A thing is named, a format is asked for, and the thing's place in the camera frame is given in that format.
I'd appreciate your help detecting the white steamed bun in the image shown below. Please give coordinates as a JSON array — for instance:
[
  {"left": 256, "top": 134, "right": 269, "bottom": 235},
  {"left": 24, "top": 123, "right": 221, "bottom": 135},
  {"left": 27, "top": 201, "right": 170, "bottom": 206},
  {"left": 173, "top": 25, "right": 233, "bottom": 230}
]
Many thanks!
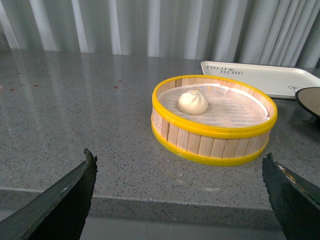
[{"left": 177, "top": 90, "right": 209, "bottom": 115}]

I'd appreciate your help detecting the brown plate with black rim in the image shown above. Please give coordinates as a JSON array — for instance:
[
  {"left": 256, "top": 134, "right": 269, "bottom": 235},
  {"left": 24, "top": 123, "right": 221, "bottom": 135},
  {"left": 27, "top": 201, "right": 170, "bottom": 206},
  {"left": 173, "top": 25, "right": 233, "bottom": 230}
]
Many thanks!
[{"left": 295, "top": 87, "right": 320, "bottom": 119}]

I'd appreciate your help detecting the yellow rimmed wooden steamer basket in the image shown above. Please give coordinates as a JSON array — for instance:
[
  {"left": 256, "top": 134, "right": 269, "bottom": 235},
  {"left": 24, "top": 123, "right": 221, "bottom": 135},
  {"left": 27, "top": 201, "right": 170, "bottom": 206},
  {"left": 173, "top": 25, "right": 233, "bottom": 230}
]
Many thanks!
[{"left": 151, "top": 75, "right": 278, "bottom": 166}]

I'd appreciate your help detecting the grey pleated curtain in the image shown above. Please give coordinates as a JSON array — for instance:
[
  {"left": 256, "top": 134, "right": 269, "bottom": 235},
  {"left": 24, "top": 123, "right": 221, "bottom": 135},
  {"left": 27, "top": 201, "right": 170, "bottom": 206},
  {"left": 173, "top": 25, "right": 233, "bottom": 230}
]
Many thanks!
[{"left": 0, "top": 0, "right": 320, "bottom": 68}]

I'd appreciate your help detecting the cream rectangular serving tray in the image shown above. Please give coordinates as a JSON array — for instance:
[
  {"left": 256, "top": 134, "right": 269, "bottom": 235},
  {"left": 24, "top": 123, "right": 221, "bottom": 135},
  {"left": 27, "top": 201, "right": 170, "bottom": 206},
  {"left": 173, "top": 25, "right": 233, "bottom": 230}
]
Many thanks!
[{"left": 200, "top": 61, "right": 320, "bottom": 100}]

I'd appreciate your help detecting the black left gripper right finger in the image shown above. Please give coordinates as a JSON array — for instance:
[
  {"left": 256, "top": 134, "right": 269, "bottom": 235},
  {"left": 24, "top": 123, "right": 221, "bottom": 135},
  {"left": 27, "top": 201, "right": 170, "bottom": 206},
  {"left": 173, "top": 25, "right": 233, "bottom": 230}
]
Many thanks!
[{"left": 262, "top": 153, "right": 320, "bottom": 240}]

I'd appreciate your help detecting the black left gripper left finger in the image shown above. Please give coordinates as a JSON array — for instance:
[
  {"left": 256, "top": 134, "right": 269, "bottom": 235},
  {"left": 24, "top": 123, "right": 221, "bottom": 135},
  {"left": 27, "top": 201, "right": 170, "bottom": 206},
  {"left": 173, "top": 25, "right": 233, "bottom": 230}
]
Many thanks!
[{"left": 0, "top": 148, "right": 98, "bottom": 240}]

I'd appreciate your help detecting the white gauze steamer liner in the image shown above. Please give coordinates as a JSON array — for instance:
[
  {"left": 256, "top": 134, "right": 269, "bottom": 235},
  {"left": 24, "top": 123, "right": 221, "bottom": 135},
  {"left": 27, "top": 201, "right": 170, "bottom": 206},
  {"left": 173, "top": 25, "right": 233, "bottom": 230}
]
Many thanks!
[{"left": 158, "top": 83, "right": 270, "bottom": 128}]

